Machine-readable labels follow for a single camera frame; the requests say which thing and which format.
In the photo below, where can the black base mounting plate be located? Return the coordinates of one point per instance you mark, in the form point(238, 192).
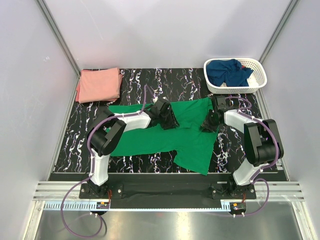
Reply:
point(165, 189)

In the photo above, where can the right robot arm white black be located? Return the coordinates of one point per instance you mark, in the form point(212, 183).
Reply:
point(262, 144)

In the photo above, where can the green t shirt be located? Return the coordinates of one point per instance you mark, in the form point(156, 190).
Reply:
point(193, 146)

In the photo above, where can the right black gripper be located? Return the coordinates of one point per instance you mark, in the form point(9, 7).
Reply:
point(205, 124)

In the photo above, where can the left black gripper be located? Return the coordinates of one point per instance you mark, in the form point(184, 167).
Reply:
point(172, 123)

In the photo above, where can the blue t shirt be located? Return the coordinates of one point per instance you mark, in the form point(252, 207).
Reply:
point(228, 72)

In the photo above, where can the folded pink t shirt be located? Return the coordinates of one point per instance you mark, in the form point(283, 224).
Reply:
point(99, 85)

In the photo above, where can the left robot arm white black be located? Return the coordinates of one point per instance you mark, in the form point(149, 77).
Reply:
point(107, 130)

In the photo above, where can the white slotted cable duct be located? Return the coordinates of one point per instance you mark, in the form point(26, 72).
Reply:
point(103, 206)

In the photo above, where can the white perforated plastic basket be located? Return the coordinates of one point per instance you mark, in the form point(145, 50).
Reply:
point(257, 80)

